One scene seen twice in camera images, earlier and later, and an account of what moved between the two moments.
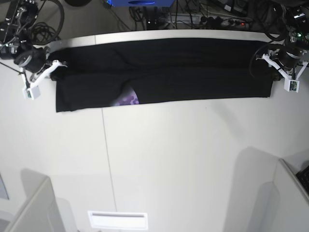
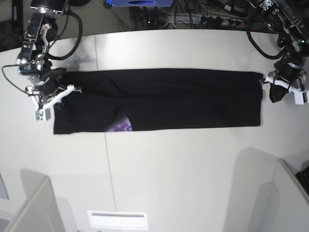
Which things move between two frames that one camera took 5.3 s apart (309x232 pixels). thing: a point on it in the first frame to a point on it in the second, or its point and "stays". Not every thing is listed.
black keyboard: (303, 176) stays
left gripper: (34, 59) to (49, 82)
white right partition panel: (282, 205) stays
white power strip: (210, 21) stays
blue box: (140, 3) stays
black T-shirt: (93, 72) to (121, 100)
